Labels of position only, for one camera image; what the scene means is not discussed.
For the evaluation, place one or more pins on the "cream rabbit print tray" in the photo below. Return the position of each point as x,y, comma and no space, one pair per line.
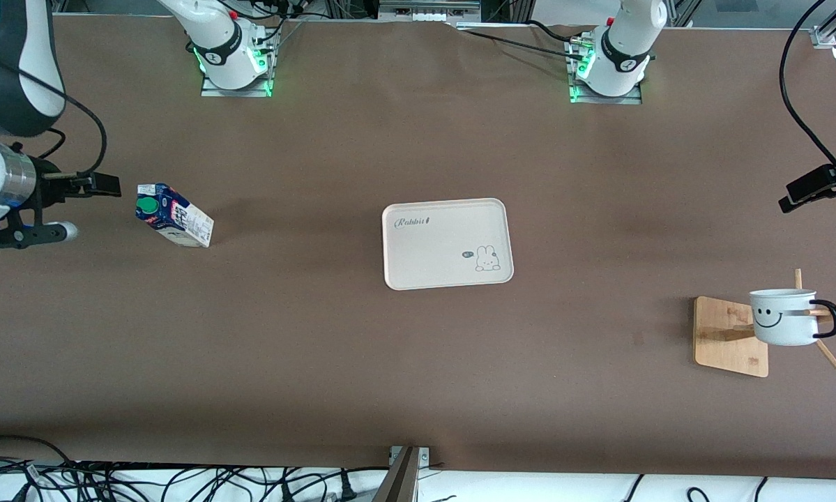
431,251

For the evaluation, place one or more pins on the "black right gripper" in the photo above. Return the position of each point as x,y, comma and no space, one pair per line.
47,187

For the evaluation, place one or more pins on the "wooden mug stand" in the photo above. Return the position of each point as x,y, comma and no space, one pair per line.
728,348

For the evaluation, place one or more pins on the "white smiley face mug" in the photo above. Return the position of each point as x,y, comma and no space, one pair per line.
784,331

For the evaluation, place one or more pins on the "blue white milk carton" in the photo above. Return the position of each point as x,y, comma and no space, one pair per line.
180,223

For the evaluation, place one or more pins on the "grey power strip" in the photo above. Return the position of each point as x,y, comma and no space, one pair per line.
428,5

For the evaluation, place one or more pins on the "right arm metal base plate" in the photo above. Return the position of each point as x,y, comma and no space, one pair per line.
236,93

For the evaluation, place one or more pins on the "grey metal camera post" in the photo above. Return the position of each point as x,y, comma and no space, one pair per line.
400,481

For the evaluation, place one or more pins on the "brown table cover sheet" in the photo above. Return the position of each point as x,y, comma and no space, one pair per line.
418,383

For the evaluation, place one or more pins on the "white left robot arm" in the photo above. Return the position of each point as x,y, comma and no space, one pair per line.
620,56

